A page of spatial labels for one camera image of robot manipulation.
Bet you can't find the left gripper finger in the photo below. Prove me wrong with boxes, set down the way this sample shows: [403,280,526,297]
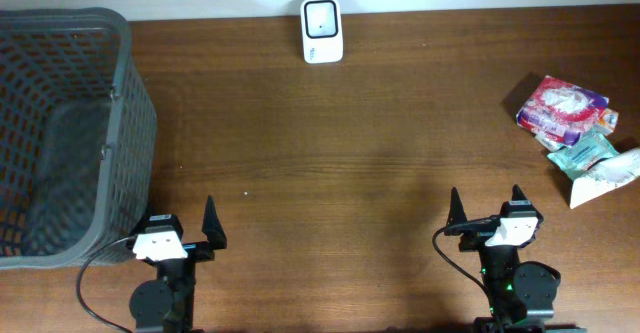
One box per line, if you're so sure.
[130,207,153,236]
[202,196,227,250]

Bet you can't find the teal wet wipes pouch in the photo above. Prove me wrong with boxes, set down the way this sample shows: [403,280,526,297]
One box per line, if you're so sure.
[547,131,618,180]

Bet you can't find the red purple snack bag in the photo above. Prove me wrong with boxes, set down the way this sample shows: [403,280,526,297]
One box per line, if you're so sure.
[515,75,609,146]

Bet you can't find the white tube gold cap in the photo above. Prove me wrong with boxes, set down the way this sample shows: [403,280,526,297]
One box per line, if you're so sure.
[569,148,639,209]

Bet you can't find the small orange box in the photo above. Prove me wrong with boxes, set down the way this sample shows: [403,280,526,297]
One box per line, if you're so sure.
[593,108,619,136]

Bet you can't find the green tissue pack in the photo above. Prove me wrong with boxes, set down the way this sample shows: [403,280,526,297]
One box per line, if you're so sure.
[535,134,564,152]

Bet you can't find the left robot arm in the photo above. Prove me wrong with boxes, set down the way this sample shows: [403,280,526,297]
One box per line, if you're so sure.
[129,196,227,333]

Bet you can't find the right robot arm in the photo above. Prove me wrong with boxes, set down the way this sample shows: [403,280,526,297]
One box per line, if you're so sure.
[432,185,583,332]

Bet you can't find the white barcode scanner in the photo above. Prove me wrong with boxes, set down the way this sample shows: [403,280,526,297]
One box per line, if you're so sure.
[300,0,344,64]

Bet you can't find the grey plastic mesh basket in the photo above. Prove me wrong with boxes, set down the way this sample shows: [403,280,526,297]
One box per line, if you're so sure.
[1,8,157,270]

